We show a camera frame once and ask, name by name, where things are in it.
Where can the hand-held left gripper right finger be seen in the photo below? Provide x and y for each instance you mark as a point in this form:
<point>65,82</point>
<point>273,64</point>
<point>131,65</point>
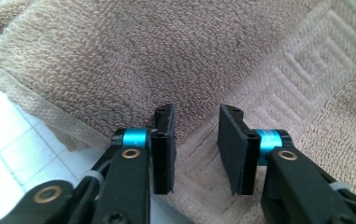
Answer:
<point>291,186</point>

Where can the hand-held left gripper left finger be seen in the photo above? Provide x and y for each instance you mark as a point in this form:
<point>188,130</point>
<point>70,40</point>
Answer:
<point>125,174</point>

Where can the beige terry towel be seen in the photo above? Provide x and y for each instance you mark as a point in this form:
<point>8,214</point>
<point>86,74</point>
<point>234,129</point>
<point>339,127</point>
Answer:
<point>104,62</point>

